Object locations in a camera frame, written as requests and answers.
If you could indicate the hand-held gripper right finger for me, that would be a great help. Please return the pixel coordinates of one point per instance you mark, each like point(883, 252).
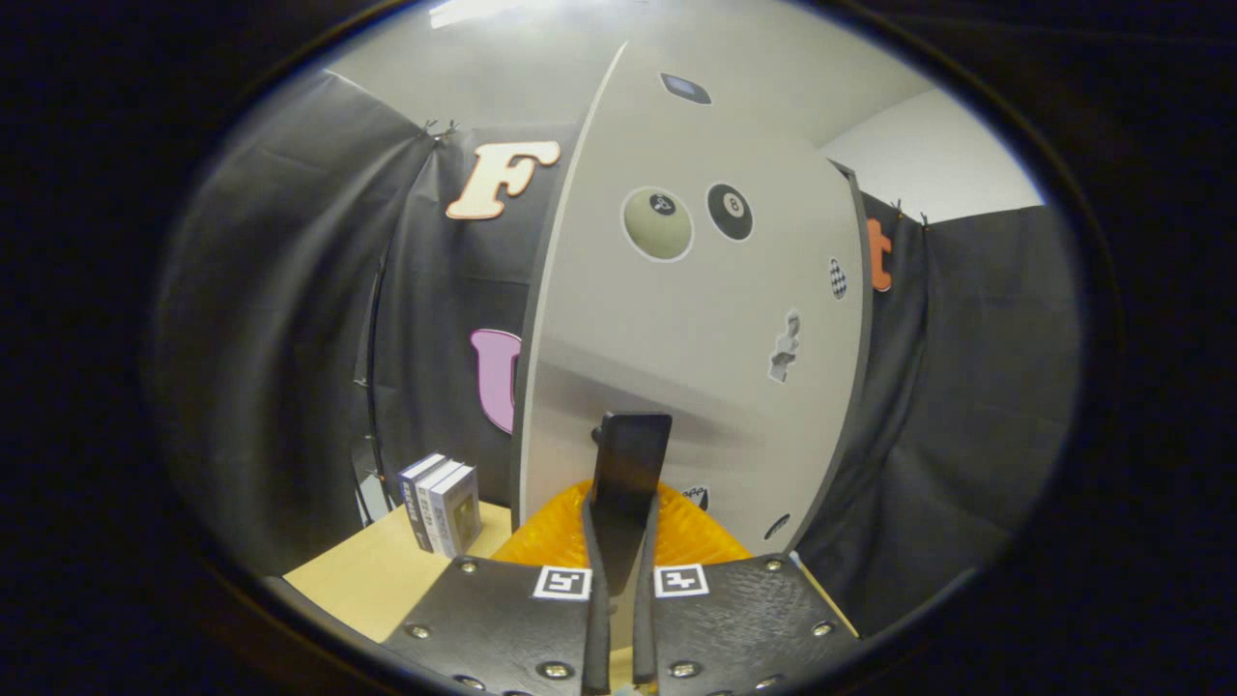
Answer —
point(645, 628)

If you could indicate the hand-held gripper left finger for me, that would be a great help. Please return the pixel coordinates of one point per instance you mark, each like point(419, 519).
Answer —
point(596, 628)

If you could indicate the grey cover book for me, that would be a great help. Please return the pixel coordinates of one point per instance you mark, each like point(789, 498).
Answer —
point(462, 507)

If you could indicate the white spine book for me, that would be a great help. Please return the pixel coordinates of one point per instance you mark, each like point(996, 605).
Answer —
point(437, 512)

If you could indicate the dark blue spine book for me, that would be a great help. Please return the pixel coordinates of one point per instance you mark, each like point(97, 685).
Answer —
point(417, 503)

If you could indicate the grey cabinet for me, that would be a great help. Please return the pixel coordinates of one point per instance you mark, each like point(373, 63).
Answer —
point(864, 319)

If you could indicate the black backdrop cloth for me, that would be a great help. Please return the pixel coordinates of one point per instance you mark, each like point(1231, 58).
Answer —
point(271, 319)

